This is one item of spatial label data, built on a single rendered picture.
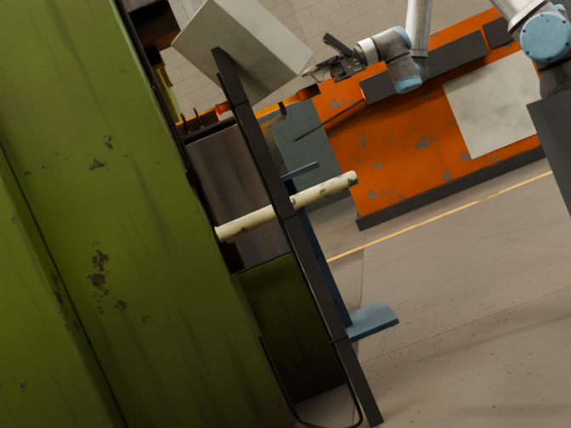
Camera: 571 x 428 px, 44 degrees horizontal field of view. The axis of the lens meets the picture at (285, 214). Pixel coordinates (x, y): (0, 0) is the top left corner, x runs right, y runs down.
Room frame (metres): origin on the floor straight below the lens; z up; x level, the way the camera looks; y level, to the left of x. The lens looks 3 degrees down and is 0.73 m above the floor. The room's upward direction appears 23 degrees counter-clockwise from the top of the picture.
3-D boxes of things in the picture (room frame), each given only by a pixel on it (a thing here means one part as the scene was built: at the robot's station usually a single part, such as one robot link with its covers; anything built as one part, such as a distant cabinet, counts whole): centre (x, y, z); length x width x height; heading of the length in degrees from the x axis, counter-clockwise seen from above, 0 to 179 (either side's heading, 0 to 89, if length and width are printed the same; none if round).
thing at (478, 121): (6.08, -1.41, 0.63); 2.10 x 1.12 x 1.25; 81
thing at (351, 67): (2.44, -0.39, 0.97); 0.12 x 0.08 x 0.09; 91
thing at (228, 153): (2.47, 0.30, 0.69); 0.56 x 0.38 x 0.45; 91
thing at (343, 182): (2.07, -0.01, 0.62); 0.44 x 0.05 x 0.05; 91
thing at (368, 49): (2.45, -0.47, 0.98); 0.10 x 0.05 x 0.09; 1
